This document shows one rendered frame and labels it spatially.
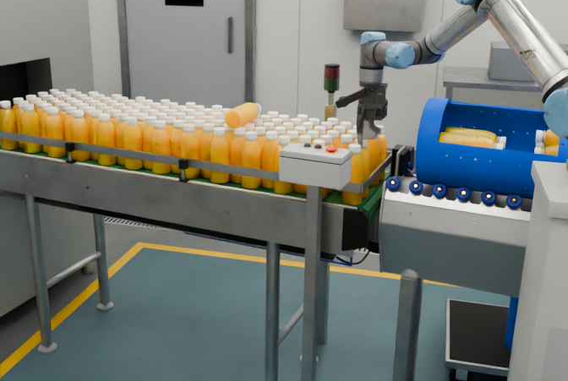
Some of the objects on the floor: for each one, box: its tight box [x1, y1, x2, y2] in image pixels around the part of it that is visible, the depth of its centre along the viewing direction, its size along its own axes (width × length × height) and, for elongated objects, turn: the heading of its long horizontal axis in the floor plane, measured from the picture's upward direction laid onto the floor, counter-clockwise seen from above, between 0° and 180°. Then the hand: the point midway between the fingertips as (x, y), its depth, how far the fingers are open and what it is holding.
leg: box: [392, 275, 417, 381], centre depth 230 cm, size 6×6×63 cm
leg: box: [408, 278, 423, 381], centre depth 242 cm, size 6×6×63 cm
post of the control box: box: [301, 185, 323, 381], centre depth 215 cm, size 4×4×100 cm
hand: (361, 142), depth 211 cm, fingers closed on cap, 4 cm apart
